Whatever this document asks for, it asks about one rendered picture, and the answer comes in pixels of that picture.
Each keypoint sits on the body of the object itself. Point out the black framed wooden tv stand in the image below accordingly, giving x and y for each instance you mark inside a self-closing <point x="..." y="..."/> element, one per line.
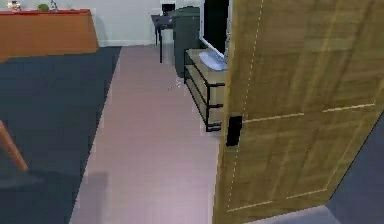
<point x="208" y="90"/>

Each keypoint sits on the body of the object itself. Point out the dark green bin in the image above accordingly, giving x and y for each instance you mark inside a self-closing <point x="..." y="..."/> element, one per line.
<point x="186" y="36"/>

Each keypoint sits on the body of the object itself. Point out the white framed television set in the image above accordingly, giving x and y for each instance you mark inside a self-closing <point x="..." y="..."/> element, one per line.
<point x="216" y="30"/>

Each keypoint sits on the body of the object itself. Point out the dark small table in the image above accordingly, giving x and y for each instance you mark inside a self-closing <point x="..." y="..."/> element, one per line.
<point x="161" y="21"/>

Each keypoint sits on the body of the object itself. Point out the light wooden room door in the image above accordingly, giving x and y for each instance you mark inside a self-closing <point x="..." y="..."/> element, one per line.
<point x="300" y="110"/>

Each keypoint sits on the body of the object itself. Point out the dark blue carpet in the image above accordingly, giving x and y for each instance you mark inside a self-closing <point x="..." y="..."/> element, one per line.
<point x="50" y="116"/>

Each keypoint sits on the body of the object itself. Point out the orange cabinet with red top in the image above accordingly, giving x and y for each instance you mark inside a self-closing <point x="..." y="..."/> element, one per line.
<point x="46" y="33"/>

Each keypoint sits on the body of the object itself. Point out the small grey figurine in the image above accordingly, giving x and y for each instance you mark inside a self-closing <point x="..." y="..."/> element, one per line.
<point x="53" y="5"/>

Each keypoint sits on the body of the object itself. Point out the green round object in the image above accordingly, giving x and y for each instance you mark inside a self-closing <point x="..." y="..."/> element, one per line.
<point x="43" y="7"/>

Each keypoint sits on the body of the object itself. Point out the brown wooden furniture leg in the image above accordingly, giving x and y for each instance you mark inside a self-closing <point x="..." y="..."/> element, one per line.
<point x="11" y="148"/>

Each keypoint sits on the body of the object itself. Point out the white and red small object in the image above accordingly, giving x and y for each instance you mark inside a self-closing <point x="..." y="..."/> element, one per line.
<point x="14" y="5"/>

